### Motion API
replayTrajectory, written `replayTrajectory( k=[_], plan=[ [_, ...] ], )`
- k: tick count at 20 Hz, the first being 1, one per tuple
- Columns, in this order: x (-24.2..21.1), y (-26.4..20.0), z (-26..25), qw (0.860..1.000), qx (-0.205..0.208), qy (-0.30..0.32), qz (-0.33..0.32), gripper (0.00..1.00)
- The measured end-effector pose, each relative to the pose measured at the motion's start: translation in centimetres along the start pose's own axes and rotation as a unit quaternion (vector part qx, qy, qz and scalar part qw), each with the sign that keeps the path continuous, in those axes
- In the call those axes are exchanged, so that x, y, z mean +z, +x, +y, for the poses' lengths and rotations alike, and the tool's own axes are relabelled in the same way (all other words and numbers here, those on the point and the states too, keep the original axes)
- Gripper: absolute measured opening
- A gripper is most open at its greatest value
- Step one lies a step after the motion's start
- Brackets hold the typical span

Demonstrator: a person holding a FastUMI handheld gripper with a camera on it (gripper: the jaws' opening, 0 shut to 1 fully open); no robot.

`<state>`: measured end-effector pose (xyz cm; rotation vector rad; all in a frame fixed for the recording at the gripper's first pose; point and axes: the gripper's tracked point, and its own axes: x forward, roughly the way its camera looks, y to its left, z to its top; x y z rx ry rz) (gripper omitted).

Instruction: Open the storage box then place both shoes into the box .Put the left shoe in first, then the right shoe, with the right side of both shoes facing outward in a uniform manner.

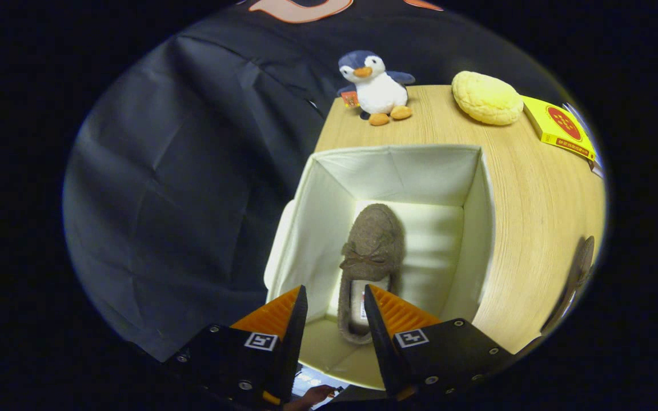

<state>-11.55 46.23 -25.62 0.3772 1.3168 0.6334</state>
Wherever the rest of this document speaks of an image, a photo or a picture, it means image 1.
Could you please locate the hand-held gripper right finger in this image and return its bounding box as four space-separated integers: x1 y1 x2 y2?
363 284 515 402

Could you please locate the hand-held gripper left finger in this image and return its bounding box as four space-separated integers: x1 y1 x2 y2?
163 285 309 409

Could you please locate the brown fuzzy shoe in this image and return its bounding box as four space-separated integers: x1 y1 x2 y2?
540 236 596 336
338 203 406 345

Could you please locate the beige fabric storage box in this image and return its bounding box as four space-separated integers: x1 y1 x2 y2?
263 144 496 392

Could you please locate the black backdrop cloth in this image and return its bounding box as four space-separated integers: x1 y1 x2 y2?
63 0 569 363

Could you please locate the penguin plush toy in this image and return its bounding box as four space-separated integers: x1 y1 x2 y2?
338 50 415 127

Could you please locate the yellow bun-shaped plush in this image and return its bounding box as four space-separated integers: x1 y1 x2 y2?
452 71 524 126

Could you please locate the yellow book with red circle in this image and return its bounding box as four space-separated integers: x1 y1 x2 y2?
520 95 597 162

